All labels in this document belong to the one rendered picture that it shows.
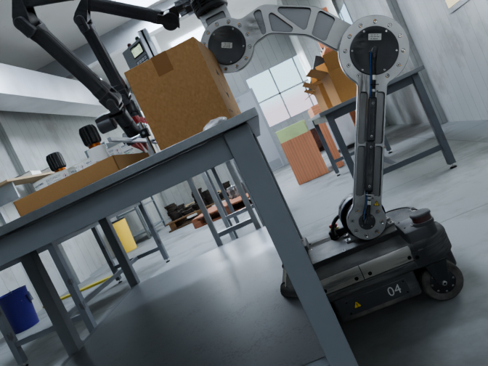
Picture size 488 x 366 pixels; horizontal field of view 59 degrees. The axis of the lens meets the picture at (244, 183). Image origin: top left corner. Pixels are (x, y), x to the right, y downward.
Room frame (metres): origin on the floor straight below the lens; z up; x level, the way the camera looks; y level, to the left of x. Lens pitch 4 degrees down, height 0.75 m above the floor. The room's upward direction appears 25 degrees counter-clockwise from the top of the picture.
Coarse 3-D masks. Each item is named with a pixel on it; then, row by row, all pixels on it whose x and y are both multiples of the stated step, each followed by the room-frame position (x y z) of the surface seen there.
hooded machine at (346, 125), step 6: (348, 114) 7.78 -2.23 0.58; (336, 120) 7.80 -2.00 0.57; (342, 120) 7.79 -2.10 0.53; (348, 120) 7.78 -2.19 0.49; (342, 126) 7.80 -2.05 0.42; (348, 126) 7.79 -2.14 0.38; (354, 126) 7.78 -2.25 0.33; (330, 132) 7.82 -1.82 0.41; (342, 132) 7.80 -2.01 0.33; (348, 132) 7.79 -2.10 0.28; (354, 132) 7.78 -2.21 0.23; (348, 138) 7.80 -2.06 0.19; (354, 138) 7.79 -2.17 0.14; (336, 144) 7.82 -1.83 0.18; (348, 144) 7.80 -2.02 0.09; (354, 144) 7.83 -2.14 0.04
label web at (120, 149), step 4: (120, 144) 2.27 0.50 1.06; (112, 148) 2.27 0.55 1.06; (116, 148) 2.26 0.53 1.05; (120, 148) 2.26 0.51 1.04; (124, 148) 2.27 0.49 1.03; (128, 148) 2.27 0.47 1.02; (132, 148) 2.27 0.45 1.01; (136, 148) 2.29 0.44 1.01; (112, 152) 2.27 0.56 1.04; (116, 152) 2.27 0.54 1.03; (120, 152) 2.27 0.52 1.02; (124, 152) 2.27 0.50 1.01; (128, 152) 2.27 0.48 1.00; (132, 152) 2.27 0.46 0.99; (136, 152) 2.28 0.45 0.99; (140, 152) 2.31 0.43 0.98; (92, 164) 2.27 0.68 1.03
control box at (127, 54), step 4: (152, 36) 2.21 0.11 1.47; (140, 40) 2.15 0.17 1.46; (152, 40) 2.20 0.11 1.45; (132, 44) 2.19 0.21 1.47; (156, 44) 2.21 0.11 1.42; (128, 48) 2.22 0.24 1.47; (144, 48) 2.15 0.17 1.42; (156, 48) 2.20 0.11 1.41; (124, 52) 2.23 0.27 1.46; (128, 52) 2.22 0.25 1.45; (144, 52) 2.15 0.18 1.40; (124, 56) 2.24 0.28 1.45; (128, 56) 2.23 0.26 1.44; (132, 56) 2.21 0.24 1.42; (140, 56) 2.18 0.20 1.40; (148, 56) 2.15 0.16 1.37; (128, 60) 2.23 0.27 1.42; (132, 60) 2.22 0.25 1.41; (136, 60) 2.20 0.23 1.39; (128, 64) 2.24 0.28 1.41; (132, 64) 2.22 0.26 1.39; (136, 64) 2.21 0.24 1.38
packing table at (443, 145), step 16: (400, 80) 3.13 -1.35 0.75; (416, 80) 3.11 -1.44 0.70; (336, 112) 3.21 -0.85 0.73; (432, 112) 3.10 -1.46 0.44; (336, 128) 3.21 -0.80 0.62; (432, 128) 3.14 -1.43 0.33; (384, 144) 5.16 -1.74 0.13; (448, 144) 3.10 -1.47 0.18; (336, 160) 5.26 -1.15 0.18; (352, 160) 3.20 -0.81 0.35; (384, 160) 3.69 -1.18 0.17; (400, 160) 3.20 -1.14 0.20; (448, 160) 3.11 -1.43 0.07; (352, 176) 3.21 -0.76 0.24
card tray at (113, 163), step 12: (120, 156) 1.02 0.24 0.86; (132, 156) 1.12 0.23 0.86; (144, 156) 1.22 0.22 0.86; (84, 168) 0.98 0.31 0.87; (96, 168) 0.98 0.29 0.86; (108, 168) 0.98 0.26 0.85; (120, 168) 0.98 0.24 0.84; (60, 180) 0.99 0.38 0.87; (72, 180) 0.99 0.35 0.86; (84, 180) 0.99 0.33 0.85; (96, 180) 0.98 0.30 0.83; (36, 192) 0.99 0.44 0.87; (48, 192) 0.99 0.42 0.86; (60, 192) 0.99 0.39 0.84; (24, 204) 1.00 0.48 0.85; (36, 204) 0.99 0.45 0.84
